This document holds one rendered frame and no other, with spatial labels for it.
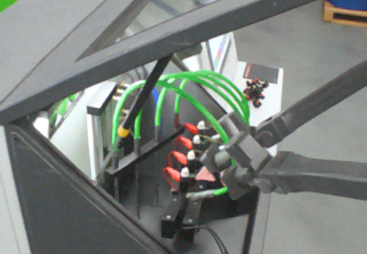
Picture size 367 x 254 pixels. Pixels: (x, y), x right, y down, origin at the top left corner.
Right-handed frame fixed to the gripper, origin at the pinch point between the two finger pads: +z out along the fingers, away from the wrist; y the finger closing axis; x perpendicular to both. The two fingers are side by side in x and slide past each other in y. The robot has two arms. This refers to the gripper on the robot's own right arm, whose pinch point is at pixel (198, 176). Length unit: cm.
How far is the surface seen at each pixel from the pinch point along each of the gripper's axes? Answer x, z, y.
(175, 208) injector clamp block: 0.3, 14.6, -5.3
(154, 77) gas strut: 34, -36, 29
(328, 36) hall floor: -416, 86, -62
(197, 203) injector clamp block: -4.7, 11.2, -8.8
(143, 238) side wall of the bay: 34.7, -6.8, 3.9
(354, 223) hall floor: -133, 44, -115
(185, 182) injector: 1.6, 3.7, 0.8
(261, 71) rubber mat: -98, 15, -1
